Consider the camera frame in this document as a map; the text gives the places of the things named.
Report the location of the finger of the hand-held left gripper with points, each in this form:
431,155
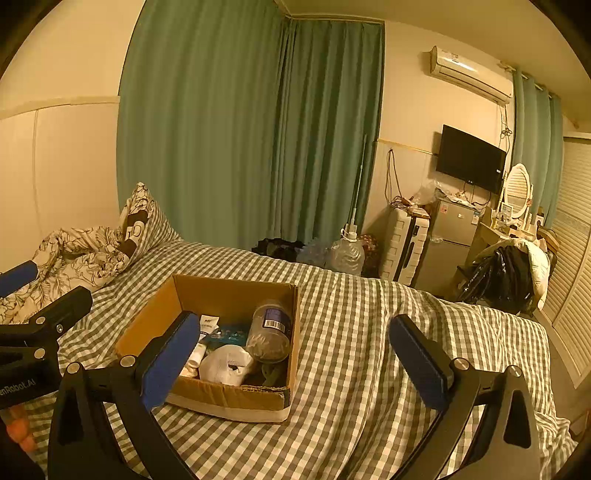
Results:
18,276
64,304

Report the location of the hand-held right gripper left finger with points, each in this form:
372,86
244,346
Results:
168,364

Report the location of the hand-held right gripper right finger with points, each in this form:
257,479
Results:
418,364

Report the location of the small white roll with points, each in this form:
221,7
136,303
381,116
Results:
191,367

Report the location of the white cream tube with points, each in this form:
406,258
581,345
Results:
210,325

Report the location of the white cloth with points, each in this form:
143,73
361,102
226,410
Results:
226,364

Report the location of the blue floral tissue packet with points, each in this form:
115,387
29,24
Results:
228,333

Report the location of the cardboard box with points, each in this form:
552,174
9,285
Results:
240,398

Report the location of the grey green plastic hook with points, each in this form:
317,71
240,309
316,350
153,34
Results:
273,374

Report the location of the person's left hand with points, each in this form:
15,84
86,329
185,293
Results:
19,431

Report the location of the floral duvet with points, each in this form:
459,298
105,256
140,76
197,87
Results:
69,254

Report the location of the white ribbed suitcase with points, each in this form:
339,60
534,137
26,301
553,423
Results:
408,249

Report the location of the silver small fridge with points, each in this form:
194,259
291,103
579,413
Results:
448,249

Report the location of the dark red floral bag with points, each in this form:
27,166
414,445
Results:
371,254

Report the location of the black clothes pile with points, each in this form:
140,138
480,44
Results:
501,277

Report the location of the floral pillow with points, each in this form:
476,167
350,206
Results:
138,207

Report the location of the large clear water bottle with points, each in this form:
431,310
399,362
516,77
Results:
347,254

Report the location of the beige dressing table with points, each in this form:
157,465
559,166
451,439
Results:
489,233

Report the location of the crumpled clear plastic bag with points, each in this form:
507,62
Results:
315,253

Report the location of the white padded jacket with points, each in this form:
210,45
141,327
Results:
540,267

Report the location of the black cloth heap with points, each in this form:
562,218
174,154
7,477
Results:
277,249

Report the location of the white thin pole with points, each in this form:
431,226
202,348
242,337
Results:
359,184

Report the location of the white louvred wardrobe doors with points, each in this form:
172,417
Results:
575,258

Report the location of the white oval mirror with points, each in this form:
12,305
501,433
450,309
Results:
518,189

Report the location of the wide green curtain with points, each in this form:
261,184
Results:
198,129

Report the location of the narrow green curtain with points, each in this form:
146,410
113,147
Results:
535,147

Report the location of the white air conditioner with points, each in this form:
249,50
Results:
471,74

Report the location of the black wall television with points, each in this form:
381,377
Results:
471,159

